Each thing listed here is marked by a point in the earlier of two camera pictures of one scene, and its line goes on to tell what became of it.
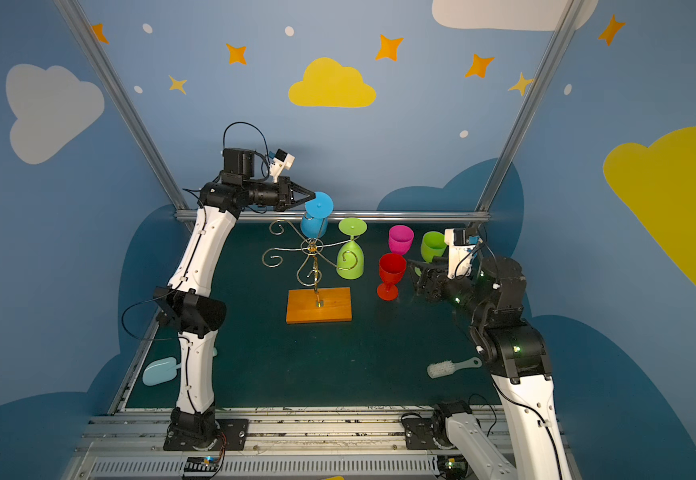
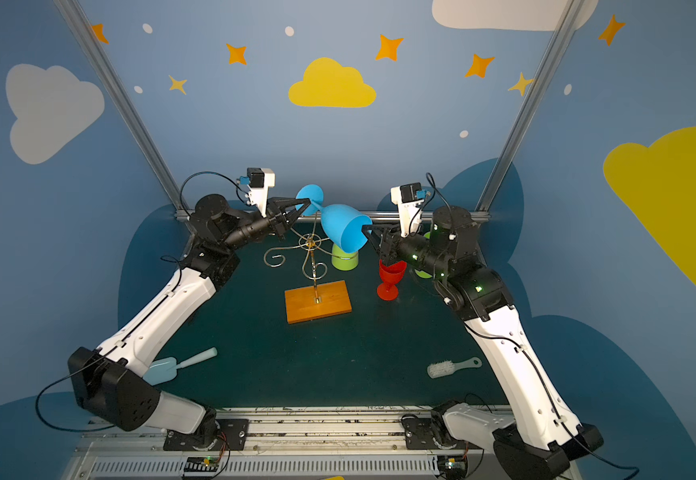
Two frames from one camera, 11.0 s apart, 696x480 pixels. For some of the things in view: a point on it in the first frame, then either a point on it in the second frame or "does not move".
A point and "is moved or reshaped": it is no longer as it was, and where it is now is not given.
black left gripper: (287, 194) → (279, 217)
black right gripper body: (428, 283) → (387, 245)
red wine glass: (393, 268) does not move
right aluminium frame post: (530, 99) does not move
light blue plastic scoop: (160, 371) does not move
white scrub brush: (440, 369) does not move
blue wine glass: (314, 221) is moved or reshaped
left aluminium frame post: (99, 61) does not move
